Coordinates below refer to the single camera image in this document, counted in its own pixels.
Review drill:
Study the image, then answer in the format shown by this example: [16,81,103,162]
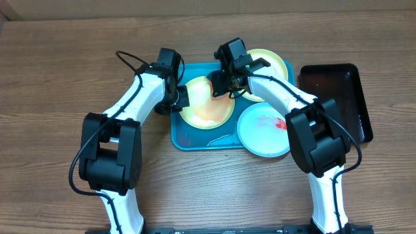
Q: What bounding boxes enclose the pink sponge black scourer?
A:
[211,77,228,99]

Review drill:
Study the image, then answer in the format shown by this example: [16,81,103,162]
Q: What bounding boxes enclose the yellow plate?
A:
[239,48,289,103]
[179,76,235,130]

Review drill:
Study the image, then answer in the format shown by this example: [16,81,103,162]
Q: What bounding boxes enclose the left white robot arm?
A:
[68,61,189,233]

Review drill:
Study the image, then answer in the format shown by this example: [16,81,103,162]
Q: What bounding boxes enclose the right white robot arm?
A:
[209,59,352,233]

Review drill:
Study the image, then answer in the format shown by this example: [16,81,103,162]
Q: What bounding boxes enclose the black plastic tray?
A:
[299,63,374,144]

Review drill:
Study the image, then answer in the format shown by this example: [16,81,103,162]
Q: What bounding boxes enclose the light blue plate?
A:
[237,102,290,158]

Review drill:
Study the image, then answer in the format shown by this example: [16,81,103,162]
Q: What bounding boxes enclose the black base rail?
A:
[85,224,374,234]

